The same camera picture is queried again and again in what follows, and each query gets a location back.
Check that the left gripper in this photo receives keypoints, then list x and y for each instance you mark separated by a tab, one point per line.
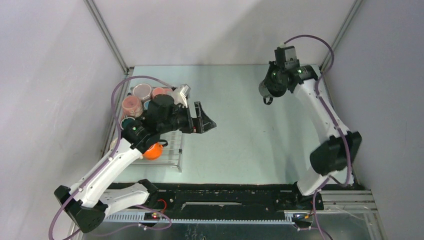
201	124

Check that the orange mug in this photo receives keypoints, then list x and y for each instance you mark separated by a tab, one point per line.
156	150

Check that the dark green mug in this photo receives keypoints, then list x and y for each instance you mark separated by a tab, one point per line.
272	87

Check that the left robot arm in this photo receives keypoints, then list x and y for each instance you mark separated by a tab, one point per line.
88	202

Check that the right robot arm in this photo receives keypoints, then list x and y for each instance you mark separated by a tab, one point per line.
338	144

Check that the blue mug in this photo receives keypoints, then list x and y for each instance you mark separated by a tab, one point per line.
146	105

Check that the grey mug white base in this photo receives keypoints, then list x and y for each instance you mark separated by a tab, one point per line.
143	92

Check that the pink patterned mug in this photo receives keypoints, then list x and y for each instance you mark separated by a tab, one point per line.
131	107

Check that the teal green mug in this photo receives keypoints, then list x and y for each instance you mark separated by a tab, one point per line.
127	123

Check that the wire dish rack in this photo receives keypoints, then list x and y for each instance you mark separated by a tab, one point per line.
171	156

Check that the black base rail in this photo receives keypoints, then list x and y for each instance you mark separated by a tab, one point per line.
231	202

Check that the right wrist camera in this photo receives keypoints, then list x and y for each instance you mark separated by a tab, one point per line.
286	57

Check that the aluminium frame rail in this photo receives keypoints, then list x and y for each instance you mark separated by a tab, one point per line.
347	215

